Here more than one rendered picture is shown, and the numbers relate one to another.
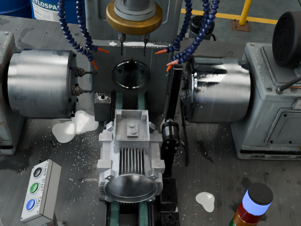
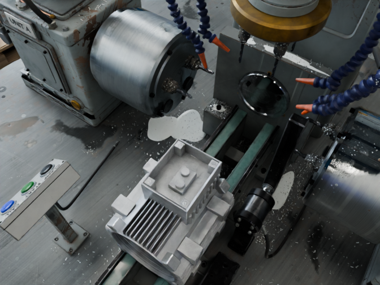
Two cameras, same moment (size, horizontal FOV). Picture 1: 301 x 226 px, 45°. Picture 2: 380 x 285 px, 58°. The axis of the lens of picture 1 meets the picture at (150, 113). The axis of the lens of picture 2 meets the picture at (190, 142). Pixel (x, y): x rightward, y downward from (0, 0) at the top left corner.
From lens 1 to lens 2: 0.55 m
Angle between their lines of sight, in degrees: 26
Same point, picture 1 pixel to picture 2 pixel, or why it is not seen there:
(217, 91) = (363, 186)
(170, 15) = (362, 28)
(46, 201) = (22, 214)
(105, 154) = (136, 190)
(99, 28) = not seen: hidden behind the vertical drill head
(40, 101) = (117, 81)
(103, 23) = not seen: hidden behind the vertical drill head
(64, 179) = (122, 183)
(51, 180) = (51, 189)
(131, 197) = (152, 262)
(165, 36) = (340, 60)
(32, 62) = (128, 26)
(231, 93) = not seen: outside the picture
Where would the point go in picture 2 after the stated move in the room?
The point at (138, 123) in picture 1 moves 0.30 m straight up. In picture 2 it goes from (199, 173) to (209, 53)
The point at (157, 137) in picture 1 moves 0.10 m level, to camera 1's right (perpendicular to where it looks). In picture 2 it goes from (219, 207) to (262, 241)
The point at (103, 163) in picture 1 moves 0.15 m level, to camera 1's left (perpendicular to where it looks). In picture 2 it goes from (121, 204) to (72, 160)
